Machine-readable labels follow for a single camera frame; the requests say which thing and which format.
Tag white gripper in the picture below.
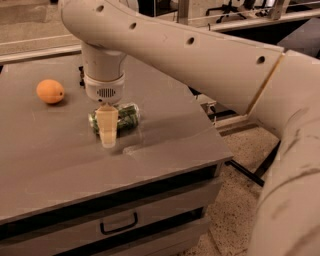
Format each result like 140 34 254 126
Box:
84 75 125 148

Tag green soda can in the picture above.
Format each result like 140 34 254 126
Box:
88 103 140 135

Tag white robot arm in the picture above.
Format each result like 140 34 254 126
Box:
59 0 320 256

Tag orange fruit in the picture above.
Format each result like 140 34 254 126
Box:
36 79 65 104

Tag grey cabinet drawer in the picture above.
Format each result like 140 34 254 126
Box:
0 178 221 256

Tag black metal floor stand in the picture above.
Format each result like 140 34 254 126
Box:
225 141 282 188

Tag black drawer handle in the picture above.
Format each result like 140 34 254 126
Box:
99 212 138 235

